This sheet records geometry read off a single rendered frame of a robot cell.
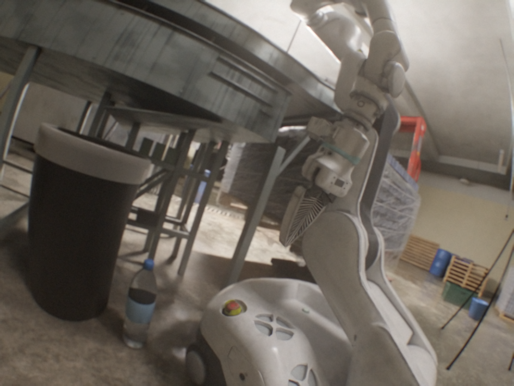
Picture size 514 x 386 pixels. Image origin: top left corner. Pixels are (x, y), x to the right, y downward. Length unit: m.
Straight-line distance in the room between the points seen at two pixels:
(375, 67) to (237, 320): 0.56
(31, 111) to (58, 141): 3.25
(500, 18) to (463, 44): 1.16
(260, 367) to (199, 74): 0.79
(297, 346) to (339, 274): 0.18
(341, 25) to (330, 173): 0.73
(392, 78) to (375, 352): 0.50
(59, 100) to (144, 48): 3.00
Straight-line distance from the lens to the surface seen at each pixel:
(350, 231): 0.49
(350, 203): 0.56
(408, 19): 5.26
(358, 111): 0.40
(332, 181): 0.37
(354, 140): 0.39
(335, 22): 0.99
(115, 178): 0.62
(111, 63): 0.76
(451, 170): 9.68
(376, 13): 0.57
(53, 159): 0.63
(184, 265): 1.33
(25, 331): 0.85
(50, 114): 3.71
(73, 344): 0.81
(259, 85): 0.85
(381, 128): 0.62
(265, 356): 0.44
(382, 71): 0.43
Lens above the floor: 0.62
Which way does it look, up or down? 1 degrees down
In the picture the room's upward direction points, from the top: 20 degrees clockwise
